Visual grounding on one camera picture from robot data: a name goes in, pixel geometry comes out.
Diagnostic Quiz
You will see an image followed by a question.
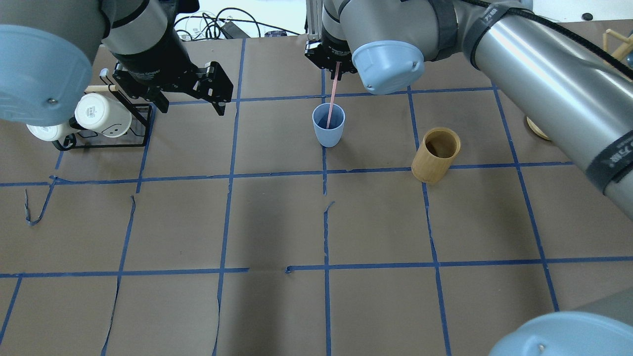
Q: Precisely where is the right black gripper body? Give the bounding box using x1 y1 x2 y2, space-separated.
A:
304 40 358 75

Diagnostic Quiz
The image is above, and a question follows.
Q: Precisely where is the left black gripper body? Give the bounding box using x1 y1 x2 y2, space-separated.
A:
112 35 212 102

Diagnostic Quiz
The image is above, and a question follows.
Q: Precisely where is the pink chopstick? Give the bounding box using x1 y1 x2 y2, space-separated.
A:
326 61 341 130

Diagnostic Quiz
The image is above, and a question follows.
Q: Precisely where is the blue plastic cup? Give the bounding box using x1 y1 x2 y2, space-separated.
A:
312 103 346 148

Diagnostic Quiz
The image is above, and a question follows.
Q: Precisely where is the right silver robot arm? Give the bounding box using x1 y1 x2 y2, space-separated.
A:
305 0 632 217

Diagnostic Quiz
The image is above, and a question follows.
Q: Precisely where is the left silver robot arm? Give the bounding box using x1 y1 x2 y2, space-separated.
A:
0 0 233 126

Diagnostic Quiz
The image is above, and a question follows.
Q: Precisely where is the small black power brick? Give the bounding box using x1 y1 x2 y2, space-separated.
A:
220 21 251 39

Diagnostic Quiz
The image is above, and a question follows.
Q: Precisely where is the white mug far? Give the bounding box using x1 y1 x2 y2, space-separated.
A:
74 93 133 138

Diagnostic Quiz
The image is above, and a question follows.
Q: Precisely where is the white mug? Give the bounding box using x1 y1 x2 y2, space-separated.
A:
26 123 80 142
74 93 133 138

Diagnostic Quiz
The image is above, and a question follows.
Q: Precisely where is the white mug near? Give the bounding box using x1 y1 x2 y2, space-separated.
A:
26 123 80 142

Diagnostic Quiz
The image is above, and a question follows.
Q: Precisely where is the bamboo chopstick holder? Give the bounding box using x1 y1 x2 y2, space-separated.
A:
411 128 461 184

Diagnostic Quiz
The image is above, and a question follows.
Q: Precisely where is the black wire mug rack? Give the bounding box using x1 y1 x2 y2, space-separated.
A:
52 68 153 152

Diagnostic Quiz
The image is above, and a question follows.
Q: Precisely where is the aluminium frame post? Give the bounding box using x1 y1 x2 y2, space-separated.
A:
305 0 323 41

